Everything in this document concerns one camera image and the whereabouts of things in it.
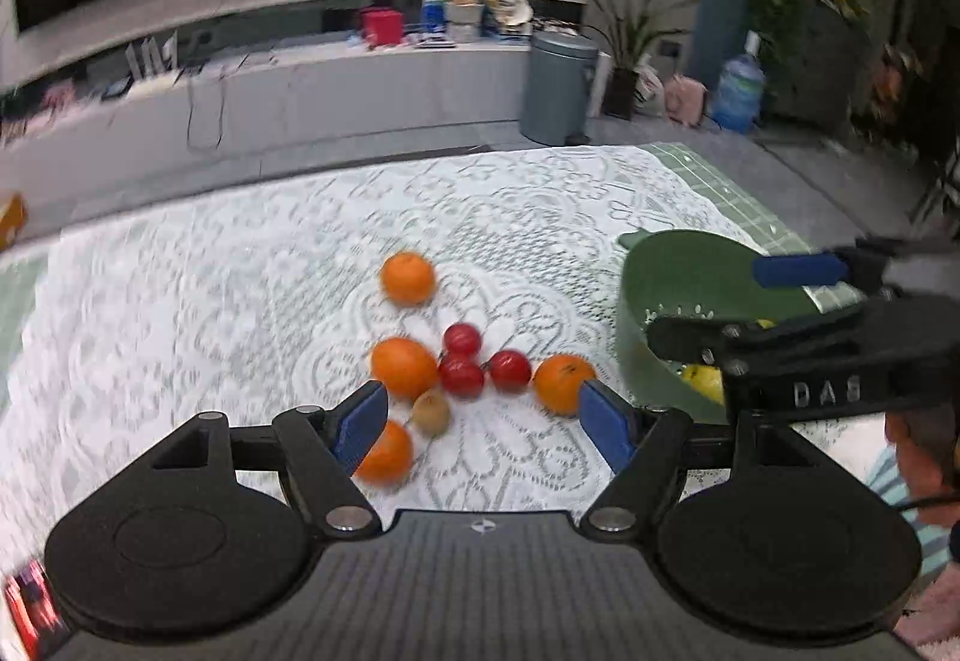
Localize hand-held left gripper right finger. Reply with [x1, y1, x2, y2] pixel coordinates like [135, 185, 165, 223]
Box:
[577, 380, 826, 538]

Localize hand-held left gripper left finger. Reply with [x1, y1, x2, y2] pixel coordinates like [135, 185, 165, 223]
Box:
[139, 380, 389, 538]

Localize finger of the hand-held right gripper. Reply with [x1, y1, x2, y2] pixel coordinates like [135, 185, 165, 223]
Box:
[752, 237, 901, 313]
[646, 301, 893, 377]

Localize orange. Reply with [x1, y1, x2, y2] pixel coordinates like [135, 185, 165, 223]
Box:
[532, 353, 599, 416]
[354, 419, 415, 488]
[370, 336, 440, 402]
[380, 251, 437, 307]

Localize yellow lemon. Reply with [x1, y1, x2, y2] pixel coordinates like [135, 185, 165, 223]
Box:
[679, 365, 727, 405]

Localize green colander bowl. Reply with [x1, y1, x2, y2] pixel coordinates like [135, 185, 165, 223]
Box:
[615, 230, 818, 426]

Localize brown kiwi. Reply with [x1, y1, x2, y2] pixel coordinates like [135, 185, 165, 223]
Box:
[411, 389, 452, 437]

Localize red cherry tomato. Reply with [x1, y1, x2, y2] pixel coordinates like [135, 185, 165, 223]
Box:
[487, 349, 533, 394]
[439, 356, 485, 399]
[442, 322, 482, 357]

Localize person's right forearm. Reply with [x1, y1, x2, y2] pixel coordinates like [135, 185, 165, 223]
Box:
[862, 406, 960, 579]

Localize white lace tablecloth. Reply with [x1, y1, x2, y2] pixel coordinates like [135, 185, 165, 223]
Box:
[0, 143, 901, 557]

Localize blue water bottle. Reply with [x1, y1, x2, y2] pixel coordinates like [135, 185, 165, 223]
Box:
[711, 31, 767, 133]

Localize pink round appliance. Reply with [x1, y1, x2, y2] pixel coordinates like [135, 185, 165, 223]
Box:
[664, 74, 707, 128]

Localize white plastic bag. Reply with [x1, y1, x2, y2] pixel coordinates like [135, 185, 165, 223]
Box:
[634, 53, 667, 116]

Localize potted plant with long leaves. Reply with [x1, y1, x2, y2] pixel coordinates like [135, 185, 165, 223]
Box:
[570, 0, 698, 122]

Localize pink cloth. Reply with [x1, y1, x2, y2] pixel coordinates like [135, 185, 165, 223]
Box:
[892, 578, 960, 661]

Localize grey pedal trash can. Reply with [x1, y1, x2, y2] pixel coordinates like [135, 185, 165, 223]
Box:
[520, 31, 601, 146]

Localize grey television counter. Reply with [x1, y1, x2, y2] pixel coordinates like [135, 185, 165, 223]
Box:
[0, 35, 541, 220]

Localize red and black object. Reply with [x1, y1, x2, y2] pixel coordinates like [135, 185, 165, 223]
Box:
[4, 556, 72, 658]

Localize red box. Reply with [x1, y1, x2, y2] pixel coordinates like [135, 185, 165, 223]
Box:
[360, 7, 406, 49]

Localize orange wooden box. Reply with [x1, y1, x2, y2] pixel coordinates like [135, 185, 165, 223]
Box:
[0, 192, 31, 250]

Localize black cable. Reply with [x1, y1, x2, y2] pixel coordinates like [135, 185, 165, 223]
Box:
[184, 61, 230, 152]

